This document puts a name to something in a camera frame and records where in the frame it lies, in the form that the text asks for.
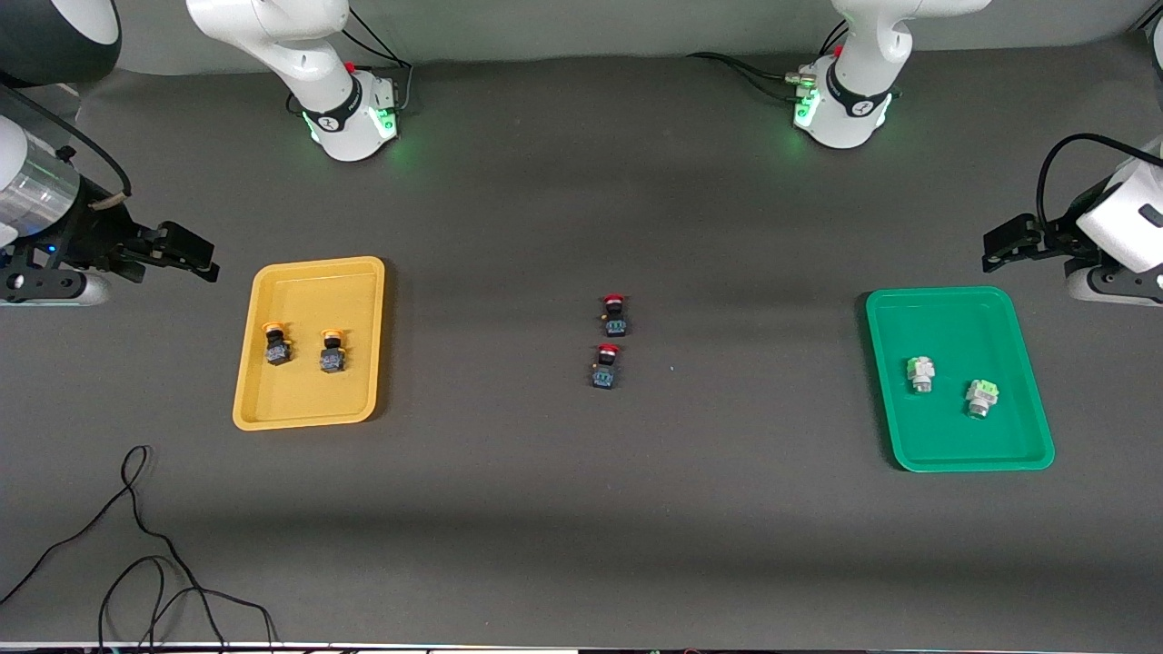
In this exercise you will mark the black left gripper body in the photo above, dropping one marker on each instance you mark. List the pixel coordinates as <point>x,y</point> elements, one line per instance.
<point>1059,238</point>

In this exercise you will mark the green plastic tray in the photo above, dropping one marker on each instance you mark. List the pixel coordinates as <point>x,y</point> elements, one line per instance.
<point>945,427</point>

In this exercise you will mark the yellow push button switch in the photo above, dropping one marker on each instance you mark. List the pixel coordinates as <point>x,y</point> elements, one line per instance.
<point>332,354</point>
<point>276,347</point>

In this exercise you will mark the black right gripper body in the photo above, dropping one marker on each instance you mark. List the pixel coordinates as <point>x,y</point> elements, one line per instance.
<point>94,235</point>

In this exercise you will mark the red push button switch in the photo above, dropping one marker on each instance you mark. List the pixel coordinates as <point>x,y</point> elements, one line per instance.
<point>605,368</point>
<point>615,318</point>

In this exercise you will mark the yellow plastic tray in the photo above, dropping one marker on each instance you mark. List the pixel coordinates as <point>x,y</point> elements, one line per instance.
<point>309,400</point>

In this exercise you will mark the white push button switch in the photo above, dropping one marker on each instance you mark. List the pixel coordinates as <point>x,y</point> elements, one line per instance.
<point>920,374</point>

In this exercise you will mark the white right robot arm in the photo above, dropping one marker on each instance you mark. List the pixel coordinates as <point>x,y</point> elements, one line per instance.
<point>273,27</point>

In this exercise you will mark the dark grey table mat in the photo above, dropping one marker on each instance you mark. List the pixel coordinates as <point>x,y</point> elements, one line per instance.
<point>581,545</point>

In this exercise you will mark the green-white push button switch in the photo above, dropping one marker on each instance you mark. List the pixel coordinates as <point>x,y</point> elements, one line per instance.
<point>981,398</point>

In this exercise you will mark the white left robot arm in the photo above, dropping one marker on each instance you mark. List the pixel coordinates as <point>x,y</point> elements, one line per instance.
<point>854,91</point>

